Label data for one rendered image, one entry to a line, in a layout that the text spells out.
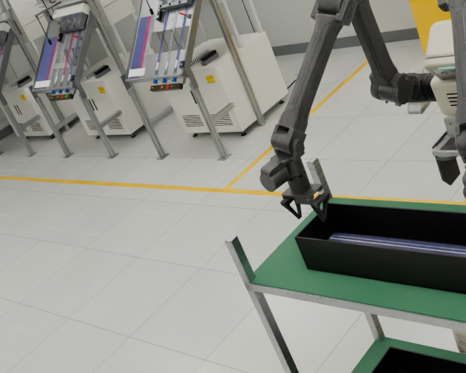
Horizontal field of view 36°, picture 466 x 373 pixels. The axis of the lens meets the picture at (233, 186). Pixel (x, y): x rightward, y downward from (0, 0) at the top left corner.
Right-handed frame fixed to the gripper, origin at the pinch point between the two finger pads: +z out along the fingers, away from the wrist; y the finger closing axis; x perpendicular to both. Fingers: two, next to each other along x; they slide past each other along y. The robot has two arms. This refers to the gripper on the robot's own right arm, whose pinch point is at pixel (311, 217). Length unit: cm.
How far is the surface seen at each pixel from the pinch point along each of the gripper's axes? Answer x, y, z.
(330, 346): 47, -64, 107
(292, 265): -7.8, -6.1, 12.1
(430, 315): -17.4, 42.9, 12.0
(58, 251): 74, -326, 109
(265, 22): 396, -363, 67
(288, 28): 396, -337, 77
